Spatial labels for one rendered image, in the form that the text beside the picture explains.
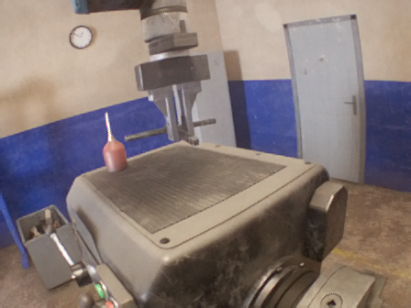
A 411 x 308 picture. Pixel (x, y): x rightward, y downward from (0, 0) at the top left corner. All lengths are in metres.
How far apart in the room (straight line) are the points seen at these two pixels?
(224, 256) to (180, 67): 0.33
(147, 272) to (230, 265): 0.14
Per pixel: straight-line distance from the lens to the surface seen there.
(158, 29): 0.50
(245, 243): 0.47
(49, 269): 2.59
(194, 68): 0.52
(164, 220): 0.47
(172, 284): 0.41
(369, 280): 0.52
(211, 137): 3.99
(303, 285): 0.54
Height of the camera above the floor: 1.56
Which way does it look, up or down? 16 degrees down
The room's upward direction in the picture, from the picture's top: 8 degrees counter-clockwise
